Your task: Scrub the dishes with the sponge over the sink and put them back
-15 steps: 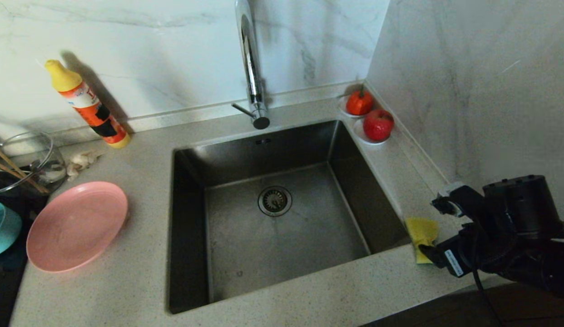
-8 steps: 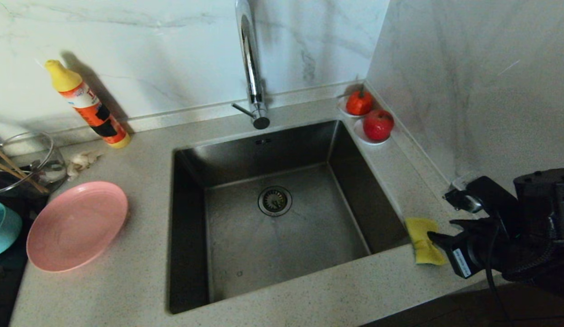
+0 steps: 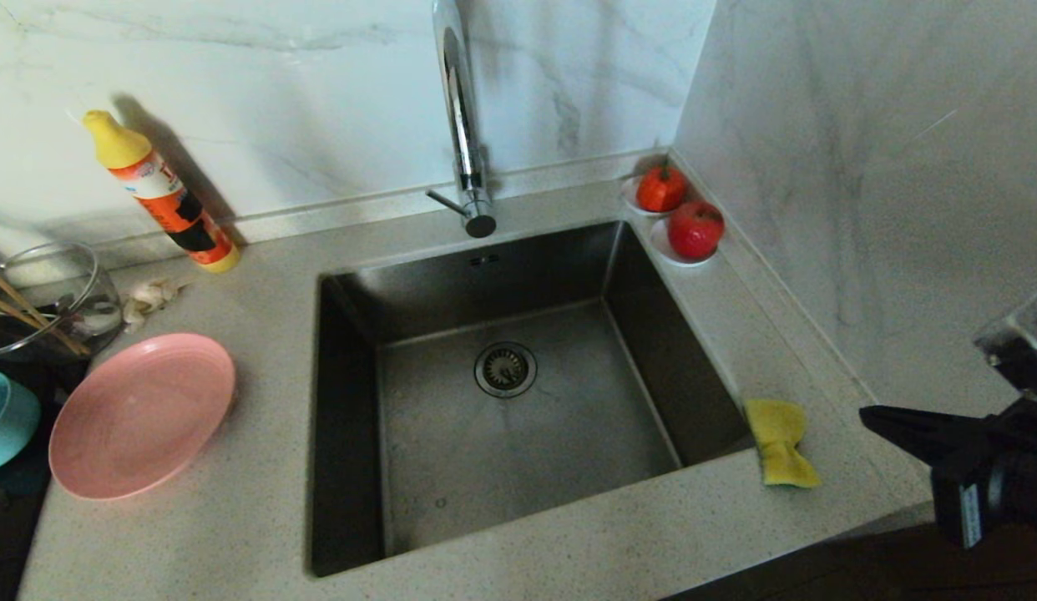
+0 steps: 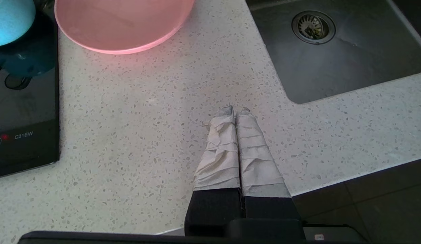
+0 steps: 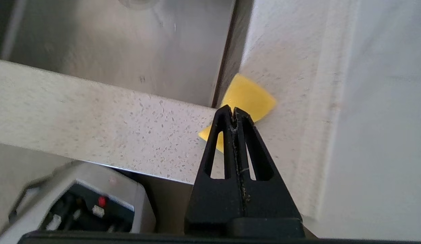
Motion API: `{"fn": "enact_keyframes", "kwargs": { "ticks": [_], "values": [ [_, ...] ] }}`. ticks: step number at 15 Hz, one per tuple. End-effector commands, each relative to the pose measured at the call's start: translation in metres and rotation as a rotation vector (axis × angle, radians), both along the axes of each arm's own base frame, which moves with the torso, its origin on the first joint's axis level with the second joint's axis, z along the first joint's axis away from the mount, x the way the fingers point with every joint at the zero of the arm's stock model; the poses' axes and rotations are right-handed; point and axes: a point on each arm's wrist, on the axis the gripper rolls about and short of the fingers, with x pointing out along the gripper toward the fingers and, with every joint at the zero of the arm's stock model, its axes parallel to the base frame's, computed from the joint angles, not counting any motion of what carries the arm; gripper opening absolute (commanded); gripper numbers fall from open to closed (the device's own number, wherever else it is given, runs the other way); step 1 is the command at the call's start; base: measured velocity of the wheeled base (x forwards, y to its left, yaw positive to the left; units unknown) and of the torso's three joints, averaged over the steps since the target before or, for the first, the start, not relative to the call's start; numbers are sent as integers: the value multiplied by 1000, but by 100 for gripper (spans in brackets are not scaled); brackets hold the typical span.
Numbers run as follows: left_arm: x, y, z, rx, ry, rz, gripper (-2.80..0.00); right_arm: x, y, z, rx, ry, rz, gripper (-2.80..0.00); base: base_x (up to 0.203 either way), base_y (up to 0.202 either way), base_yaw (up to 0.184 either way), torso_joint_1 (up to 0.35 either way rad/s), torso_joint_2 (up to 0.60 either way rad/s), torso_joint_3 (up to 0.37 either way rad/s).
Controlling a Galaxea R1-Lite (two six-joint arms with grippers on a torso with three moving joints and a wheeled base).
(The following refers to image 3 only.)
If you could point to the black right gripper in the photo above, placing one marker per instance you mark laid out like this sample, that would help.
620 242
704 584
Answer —
1003 484

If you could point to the yellow and green sponge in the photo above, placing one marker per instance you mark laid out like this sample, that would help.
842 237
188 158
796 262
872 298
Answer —
777 434

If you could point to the pink round plate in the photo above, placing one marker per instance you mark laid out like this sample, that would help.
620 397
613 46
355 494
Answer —
143 417

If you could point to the orange detergent bottle yellow cap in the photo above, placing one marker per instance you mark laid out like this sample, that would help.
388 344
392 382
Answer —
151 179

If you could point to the teal bowl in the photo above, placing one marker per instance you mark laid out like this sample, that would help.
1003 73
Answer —
9 426

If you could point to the stainless steel sink basin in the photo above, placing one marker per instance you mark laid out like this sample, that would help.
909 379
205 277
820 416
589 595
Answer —
527 467

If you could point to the red apple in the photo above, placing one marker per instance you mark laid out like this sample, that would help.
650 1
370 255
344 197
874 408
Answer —
695 229

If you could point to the small white dish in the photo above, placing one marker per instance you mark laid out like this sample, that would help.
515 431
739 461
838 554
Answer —
662 249
629 196

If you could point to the red tomato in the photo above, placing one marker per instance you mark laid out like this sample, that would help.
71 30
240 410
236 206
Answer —
660 188

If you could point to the round metal drain strainer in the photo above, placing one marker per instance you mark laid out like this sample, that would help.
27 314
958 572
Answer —
504 368

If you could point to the chrome kitchen faucet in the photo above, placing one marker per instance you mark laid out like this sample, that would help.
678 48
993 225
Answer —
462 125

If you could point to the crumpled beige tissue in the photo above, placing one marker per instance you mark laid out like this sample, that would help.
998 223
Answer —
151 294

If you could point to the clear glass bowl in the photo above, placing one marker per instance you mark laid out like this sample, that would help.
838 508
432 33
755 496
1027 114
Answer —
84 292

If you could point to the black cooktop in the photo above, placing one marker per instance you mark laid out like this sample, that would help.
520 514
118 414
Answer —
9 542

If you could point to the clear glass pot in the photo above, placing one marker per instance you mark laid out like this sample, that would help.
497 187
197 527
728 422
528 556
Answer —
5 344

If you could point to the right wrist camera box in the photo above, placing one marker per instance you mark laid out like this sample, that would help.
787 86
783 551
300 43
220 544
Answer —
1024 351

